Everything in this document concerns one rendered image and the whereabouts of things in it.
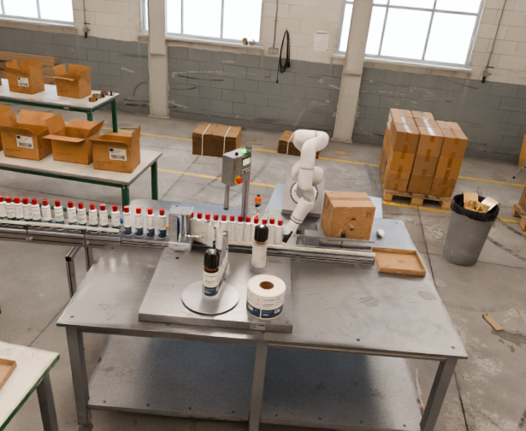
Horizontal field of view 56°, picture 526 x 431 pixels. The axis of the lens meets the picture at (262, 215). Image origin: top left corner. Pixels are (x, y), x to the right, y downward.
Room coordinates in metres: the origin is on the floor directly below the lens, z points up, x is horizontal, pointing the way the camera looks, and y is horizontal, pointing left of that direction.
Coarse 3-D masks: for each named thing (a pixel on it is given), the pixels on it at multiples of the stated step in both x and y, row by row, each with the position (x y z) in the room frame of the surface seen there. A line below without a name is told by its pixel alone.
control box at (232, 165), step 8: (232, 152) 2.87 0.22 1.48; (240, 152) 2.88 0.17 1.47; (248, 152) 2.90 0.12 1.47; (224, 160) 2.82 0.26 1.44; (232, 160) 2.78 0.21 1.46; (240, 160) 2.82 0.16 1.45; (224, 168) 2.82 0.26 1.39; (232, 168) 2.78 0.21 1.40; (240, 168) 2.82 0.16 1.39; (224, 176) 2.81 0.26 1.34; (232, 176) 2.78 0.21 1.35; (240, 176) 2.83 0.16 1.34; (248, 176) 2.89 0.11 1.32; (232, 184) 2.78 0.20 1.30
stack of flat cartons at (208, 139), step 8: (200, 128) 6.94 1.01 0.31; (208, 128) 6.97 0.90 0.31; (216, 128) 7.00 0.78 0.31; (224, 128) 7.03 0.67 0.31; (232, 128) 7.06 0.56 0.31; (240, 128) 7.10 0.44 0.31; (192, 136) 6.69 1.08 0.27; (200, 136) 6.69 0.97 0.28; (208, 136) 6.68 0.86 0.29; (216, 136) 6.67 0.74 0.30; (224, 136) 6.68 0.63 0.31; (232, 136) 6.69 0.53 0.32; (240, 136) 7.12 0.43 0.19; (192, 144) 6.69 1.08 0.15; (200, 144) 6.69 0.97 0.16; (208, 144) 6.68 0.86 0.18; (216, 144) 6.67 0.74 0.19; (224, 144) 6.65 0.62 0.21; (232, 144) 6.65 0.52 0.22; (192, 152) 6.69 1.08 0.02; (200, 152) 6.68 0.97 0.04; (208, 152) 6.67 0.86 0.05; (216, 152) 6.67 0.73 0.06; (224, 152) 6.66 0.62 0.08
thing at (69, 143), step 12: (48, 120) 4.21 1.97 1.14; (60, 120) 4.37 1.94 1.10; (72, 120) 4.52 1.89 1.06; (60, 132) 4.31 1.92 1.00; (72, 132) 4.41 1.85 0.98; (84, 132) 4.40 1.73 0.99; (96, 132) 4.29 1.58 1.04; (60, 144) 4.15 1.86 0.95; (72, 144) 4.13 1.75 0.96; (84, 144) 4.12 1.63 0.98; (60, 156) 4.15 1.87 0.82; (72, 156) 4.13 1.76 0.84; (84, 156) 4.12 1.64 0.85
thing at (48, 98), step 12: (0, 96) 6.10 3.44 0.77; (12, 96) 6.13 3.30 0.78; (24, 96) 6.18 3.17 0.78; (36, 96) 6.23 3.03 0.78; (48, 96) 6.27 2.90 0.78; (60, 96) 6.32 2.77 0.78; (108, 96) 6.53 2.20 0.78; (60, 108) 6.04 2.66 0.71; (72, 108) 6.01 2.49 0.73; (84, 108) 5.94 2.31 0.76; (96, 108) 6.14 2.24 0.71
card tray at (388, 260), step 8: (376, 248) 2.92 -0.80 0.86; (384, 248) 2.92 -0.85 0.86; (392, 248) 2.92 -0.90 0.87; (376, 256) 2.86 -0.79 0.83; (384, 256) 2.87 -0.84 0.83; (392, 256) 2.88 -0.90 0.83; (400, 256) 2.89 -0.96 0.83; (408, 256) 2.90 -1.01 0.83; (416, 256) 2.90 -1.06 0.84; (376, 264) 2.75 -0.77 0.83; (384, 264) 2.76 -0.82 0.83; (392, 264) 2.77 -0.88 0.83; (400, 264) 2.78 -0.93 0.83; (408, 264) 2.79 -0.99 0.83; (416, 264) 2.79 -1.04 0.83; (384, 272) 2.66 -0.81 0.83; (392, 272) 2.66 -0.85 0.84; (400, 272) 2.67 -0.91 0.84; (408, 272) 2.67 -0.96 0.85; (416, 272) 2.67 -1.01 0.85; (424, 272) 2.67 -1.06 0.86
